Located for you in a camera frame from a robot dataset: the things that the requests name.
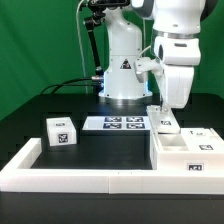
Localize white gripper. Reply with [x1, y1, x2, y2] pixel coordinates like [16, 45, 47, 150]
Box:
[159, 65, 194, 114]

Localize white cabinet body box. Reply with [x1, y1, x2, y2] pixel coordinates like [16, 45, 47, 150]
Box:
[150, 131, 224, 171]

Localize white cabinet door panel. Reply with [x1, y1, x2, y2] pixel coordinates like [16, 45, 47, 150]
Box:
[181, 128, 224, 153]

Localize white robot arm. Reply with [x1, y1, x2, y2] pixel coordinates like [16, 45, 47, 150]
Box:
[99, 0, 218, 108]

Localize white base tag plate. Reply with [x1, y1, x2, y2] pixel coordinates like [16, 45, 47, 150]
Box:
[83, 116, 151, 131]

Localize small white cube part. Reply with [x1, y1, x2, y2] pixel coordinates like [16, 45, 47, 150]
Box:
[46, 117, 77, 146]

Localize white U-shaped fence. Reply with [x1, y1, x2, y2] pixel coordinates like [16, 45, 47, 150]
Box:
[0, 138, 224, 195]

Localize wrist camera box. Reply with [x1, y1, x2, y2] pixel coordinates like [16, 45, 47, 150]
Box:
[134, 57, 163, 83]

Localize black cable bundle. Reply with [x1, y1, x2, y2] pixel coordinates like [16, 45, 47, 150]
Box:
[40, 77, 104, 96]

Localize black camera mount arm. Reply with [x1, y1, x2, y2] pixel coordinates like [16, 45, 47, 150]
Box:
[78, 0, 131, 83]

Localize white thin cable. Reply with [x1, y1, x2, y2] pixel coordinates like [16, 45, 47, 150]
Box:
[75, 0, 90, 94]

